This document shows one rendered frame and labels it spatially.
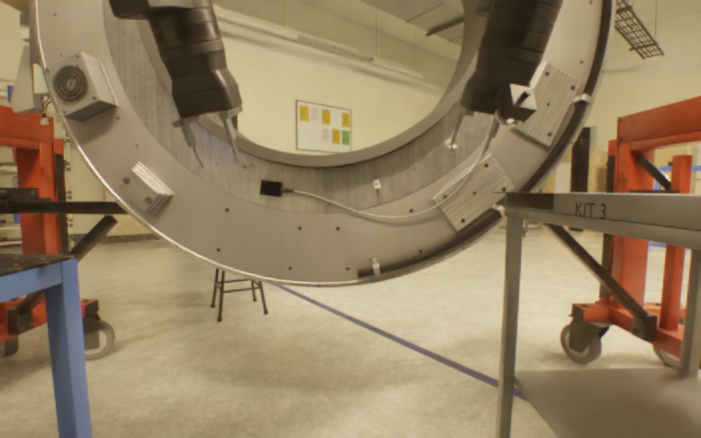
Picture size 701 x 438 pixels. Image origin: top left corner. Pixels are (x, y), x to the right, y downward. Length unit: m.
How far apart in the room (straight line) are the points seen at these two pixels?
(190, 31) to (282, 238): 0.53
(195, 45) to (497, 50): 0.34
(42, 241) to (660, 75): 9.81
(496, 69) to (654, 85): 9.30
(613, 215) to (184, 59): 0.54
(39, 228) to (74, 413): 1.12
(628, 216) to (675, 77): 9.24
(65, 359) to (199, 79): 0.43
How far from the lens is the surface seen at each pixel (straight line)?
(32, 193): 1.60
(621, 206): 0.52
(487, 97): 0.47
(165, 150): 0.96
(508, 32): 0.47
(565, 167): 1.40
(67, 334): 0.63
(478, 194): 0.88
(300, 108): 6.96
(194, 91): 0.48
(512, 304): 0.82
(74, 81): 1.03
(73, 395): 0.67
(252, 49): 6.82
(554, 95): 0.97
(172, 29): 0.47
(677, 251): 1.45
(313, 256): 0.86
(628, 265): 1.62
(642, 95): 9.75
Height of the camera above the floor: 0.69
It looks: 5 degrees down
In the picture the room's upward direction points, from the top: straight up
